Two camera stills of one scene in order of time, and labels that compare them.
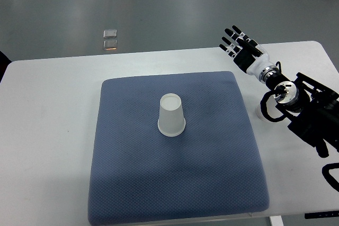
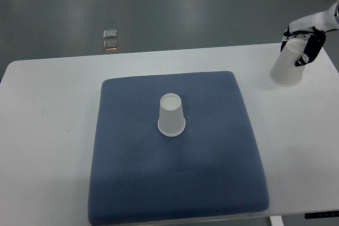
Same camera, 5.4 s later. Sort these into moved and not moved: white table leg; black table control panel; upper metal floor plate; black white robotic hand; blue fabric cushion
Moved: black white robotic hand
Not moved: blue fabric cushion; white table leg; upper metal floor plate; black table control panel
